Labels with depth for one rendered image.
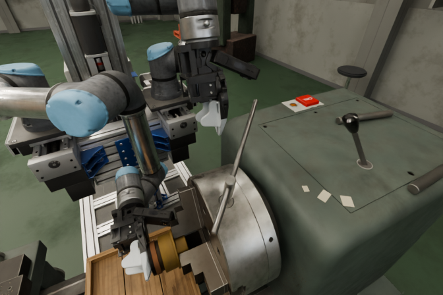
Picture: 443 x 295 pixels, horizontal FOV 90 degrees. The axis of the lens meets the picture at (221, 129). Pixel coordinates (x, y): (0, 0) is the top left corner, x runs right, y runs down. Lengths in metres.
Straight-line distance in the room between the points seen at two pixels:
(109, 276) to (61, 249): 1.31
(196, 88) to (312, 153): 0.36
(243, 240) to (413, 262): 1.82
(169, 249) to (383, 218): 0.46
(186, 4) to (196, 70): 0.12
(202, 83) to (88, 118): 0.28
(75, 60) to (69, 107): 0.59
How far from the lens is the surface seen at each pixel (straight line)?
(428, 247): 2.38
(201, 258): 0.60
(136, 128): 0.75
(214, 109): 0.48
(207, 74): 0.45
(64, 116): 0.62
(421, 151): 0.80
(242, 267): 0.53
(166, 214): 0.67
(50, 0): 1.14
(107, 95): 0.61
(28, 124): 1.09
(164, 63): 1.02
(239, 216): 0.51
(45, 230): 2.35
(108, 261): 0.91
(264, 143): 0.63
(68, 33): 1.14
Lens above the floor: 1.65
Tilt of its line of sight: 35 degrees down
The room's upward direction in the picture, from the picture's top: straight up
